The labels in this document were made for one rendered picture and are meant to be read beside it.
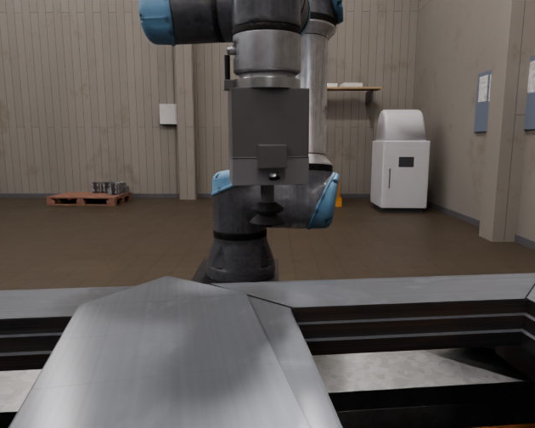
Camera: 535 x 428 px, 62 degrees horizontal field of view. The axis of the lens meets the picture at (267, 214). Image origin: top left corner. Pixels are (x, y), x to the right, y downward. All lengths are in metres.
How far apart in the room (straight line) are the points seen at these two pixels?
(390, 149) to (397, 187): 0.56
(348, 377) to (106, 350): 0.42
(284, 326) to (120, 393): 0.16
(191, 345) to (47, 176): 8.94
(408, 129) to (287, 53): 6.41
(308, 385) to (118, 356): 0.16
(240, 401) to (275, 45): 0.34
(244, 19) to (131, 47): 8.31
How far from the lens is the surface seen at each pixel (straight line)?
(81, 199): 7.88
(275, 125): 0.48
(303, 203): 0.87
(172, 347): 0.40
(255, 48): 0.48
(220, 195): 0.90
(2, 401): 0.76
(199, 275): 0.97
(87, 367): 0.38
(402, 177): 6.76
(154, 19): 0.64
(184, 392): 0.33
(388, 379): 0.74
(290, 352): 0.38
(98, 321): 0.47
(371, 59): 8.56
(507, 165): 5.15
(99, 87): 8.88
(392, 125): 6.84
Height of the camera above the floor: 1.03
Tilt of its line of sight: 9 degrees down
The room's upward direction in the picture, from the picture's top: straight up
